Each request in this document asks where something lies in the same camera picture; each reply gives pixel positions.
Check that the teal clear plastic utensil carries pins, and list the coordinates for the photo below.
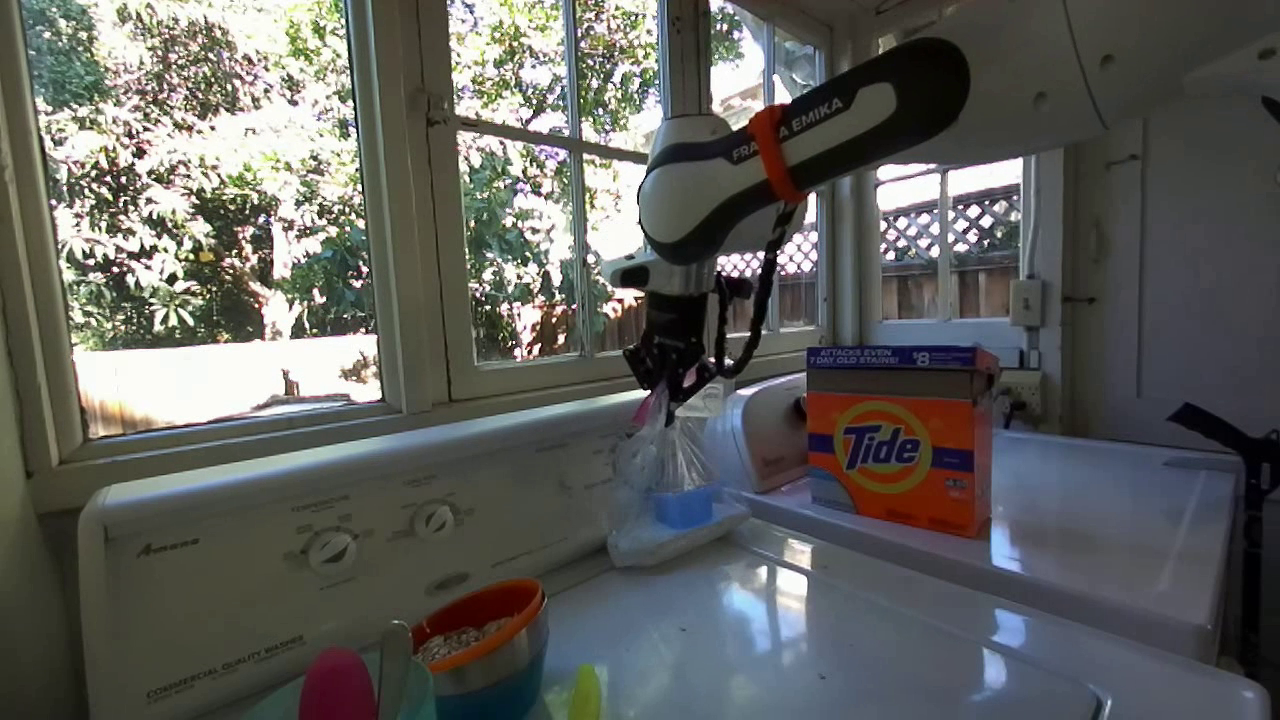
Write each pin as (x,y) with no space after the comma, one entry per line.
(400,675)

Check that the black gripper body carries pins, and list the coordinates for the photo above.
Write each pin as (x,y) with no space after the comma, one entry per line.
(673,326)

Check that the orange Tide detergent box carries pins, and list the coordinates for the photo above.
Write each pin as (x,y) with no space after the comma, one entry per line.
(902,444)

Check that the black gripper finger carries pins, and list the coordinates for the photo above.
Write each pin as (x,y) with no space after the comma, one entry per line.
(647,382)
(689,389)

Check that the yellow green plastic utensil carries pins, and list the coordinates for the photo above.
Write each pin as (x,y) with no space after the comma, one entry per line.
(584,693)

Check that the white window frame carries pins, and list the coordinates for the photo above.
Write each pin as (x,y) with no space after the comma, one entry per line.
(405,202)

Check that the pink silicone utensil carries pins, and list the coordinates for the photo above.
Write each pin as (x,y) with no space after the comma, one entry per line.
(339,684)

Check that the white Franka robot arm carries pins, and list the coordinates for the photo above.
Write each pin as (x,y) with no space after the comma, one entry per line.
(852,120)

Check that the white wall outlet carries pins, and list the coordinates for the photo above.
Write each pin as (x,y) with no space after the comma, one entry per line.
(1031,300)

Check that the black tripod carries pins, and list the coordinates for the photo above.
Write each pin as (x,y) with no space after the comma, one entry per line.
(1247,521)

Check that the clear plastic zip bag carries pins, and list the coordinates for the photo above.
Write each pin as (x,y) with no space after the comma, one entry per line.
(660,521)

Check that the small washer knob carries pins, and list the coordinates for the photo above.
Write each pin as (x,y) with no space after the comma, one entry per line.
(433,521)
(328,549)

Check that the white dryer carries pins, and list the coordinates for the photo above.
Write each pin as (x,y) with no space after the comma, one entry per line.
(1104,532)

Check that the orange rimmed blue cup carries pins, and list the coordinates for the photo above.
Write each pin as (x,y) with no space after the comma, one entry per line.
(483,652)

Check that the blue detergent scoop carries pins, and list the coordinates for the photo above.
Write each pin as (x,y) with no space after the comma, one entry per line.
(686,505)

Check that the white washing machine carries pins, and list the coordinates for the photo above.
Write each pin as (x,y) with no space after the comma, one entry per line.
(400,505)

